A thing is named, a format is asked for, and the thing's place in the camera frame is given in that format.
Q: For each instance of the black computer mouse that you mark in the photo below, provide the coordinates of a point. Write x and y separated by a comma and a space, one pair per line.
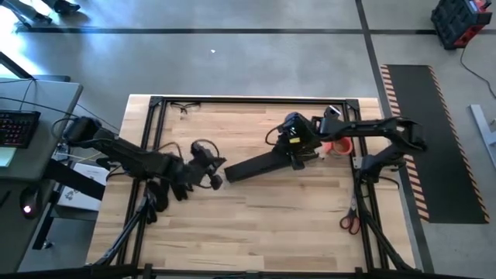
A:
29, 201

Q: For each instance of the grey desk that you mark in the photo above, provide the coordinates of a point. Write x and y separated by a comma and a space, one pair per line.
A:
46, 100

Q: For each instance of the black and red toolbox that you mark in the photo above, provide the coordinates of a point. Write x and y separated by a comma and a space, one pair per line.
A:
453, 19

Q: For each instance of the black diagonal brace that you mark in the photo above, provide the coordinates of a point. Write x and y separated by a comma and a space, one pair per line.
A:
73, 180

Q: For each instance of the black slanted bar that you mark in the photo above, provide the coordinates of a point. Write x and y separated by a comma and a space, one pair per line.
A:
15, 66

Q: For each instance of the black stand leg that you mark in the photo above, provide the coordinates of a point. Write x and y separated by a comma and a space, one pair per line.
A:
23, 11

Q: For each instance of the black backlit keyboard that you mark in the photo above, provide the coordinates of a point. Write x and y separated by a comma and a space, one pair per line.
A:
15, 128

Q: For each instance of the white cardboard box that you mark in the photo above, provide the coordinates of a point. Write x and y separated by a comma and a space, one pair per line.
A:
79, 199

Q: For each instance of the grey metal profile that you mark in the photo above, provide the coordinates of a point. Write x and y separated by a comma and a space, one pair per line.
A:
482, 126

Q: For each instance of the person's shoe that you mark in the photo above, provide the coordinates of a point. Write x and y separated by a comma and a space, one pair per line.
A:
64, 7

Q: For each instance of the black aluminium rig frame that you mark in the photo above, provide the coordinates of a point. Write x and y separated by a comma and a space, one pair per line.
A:
252, 100

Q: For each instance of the pale green notepad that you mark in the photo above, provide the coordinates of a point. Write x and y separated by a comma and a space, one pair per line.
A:
5, 157

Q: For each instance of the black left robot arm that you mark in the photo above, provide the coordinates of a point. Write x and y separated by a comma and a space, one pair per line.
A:
131, 157

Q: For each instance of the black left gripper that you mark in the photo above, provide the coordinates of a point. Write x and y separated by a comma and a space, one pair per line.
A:
197, 168

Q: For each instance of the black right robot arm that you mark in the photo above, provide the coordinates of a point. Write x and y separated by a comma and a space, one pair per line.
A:
368, 126

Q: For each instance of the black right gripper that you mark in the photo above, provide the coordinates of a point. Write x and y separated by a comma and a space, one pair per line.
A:
300, 141

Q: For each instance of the black hazard-striped floor mat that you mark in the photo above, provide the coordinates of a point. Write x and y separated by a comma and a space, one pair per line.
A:
453, 174

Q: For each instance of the small black tape roll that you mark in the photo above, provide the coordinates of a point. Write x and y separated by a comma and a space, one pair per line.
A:
332, 111

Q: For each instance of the clear safety glasses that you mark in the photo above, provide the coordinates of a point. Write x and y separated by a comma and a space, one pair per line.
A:
184, 108

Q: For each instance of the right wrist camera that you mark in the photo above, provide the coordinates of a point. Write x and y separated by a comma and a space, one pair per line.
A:
294, 121

